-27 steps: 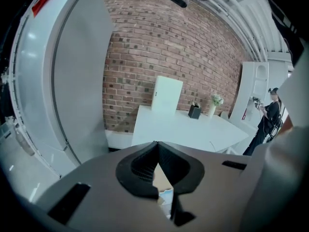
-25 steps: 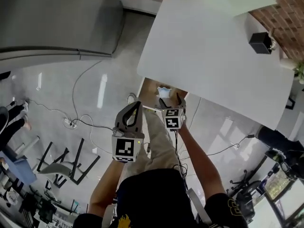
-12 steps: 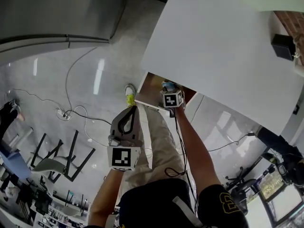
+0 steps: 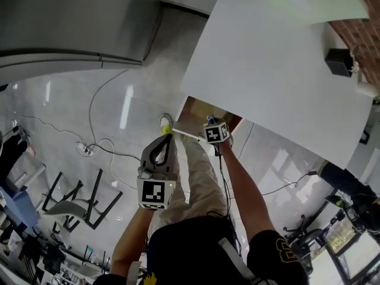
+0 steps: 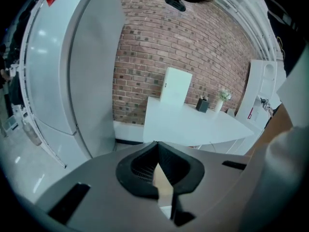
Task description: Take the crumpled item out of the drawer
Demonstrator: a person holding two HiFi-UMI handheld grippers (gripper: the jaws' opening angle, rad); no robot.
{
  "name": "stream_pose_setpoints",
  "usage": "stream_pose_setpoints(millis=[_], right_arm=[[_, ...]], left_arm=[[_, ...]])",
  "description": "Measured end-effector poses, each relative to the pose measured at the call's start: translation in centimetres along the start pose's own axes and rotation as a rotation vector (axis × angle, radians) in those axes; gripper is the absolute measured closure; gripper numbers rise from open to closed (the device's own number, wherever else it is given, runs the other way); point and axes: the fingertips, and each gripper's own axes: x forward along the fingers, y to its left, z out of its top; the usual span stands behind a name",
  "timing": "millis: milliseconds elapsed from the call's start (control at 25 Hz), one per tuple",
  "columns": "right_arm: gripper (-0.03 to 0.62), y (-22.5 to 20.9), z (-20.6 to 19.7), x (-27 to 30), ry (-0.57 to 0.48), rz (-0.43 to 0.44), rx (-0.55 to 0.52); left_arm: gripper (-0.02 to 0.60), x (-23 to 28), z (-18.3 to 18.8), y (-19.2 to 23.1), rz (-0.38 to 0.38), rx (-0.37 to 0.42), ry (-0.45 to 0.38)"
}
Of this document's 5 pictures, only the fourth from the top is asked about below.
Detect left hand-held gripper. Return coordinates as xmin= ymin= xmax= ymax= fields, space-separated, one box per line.
xmin=136 ymin=132 xmax=179 ymax=211

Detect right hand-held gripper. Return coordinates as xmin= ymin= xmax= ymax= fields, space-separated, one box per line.
xmin=202 ymin=115 xmax=233 ymax=145

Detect white drawer with wooden inside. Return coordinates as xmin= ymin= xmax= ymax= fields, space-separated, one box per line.
xmin=172 ymin=96 xmax=244 ymax=141

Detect person's right forearm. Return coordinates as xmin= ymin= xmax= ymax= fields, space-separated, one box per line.
xmin=220 ymin=140 xmax=281 ymax=242

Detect person's left forearm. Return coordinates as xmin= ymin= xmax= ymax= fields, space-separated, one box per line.
xmin=110 ymin=205 xmax=156 ymax=280

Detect person's beige trousers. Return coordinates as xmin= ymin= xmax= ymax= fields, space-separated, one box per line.
xmin=147 ymin=134 xmax=230 ymax=237

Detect white power strip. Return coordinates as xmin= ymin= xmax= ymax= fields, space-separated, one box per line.
xmin=75 ymin=141 xmax=98 ymax=157

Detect person's black t-shirt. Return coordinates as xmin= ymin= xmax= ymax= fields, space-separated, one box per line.
xmin=93 ymin=214 xmax=311 ymax=285

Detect black office chair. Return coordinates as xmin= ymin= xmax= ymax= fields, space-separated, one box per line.
xmin=283 ymin=214 xmax=329 ymax=276

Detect small black box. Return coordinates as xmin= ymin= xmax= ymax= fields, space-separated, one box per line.
xmin=324 ymin=48 xmax=356 ymax=78

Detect blue storage box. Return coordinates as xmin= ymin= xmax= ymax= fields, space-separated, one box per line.
xmin=0 ymin=185 xmax=41 ymax=230

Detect large grey cabinet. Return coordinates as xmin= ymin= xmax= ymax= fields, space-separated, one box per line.
xmin=0 ymin=0 xmax=163 ymax=77

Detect white curved sheet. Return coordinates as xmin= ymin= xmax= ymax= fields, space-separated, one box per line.
xmin=260 ymin=0 xmax=371 ymax=27

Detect black framed monitor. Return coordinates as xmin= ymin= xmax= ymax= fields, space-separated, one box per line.
xmin=324 ymin=217 xmax=380 ymax=282

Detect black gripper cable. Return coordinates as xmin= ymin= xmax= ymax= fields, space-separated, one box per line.
xmin=214 ymin=143 xmax=235 ymax=219

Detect white floor cable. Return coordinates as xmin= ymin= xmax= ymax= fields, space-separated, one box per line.
xmin=96 ymin=138 xmax=143 ymax=190

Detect grey floor cable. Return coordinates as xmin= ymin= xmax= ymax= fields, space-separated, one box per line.
xmin=88 ymin=69 xmax=130 ymax=148

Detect black cable with plug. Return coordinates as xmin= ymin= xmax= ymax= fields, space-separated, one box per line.
xmin=261 ymin=170 xmax=319 ymax=197

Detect white chair with black frame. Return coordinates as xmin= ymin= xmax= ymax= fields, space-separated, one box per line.
xmin=41 ymin=167 xmax=124 ymax=235

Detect thin dark floor cable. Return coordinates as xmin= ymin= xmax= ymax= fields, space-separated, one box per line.
xmin=21 ymin=115 xmax=78 ymax=144

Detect white shoulder strap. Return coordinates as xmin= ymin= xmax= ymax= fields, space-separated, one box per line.
xmin=217 ymin=237 xmax=264 ymax=285

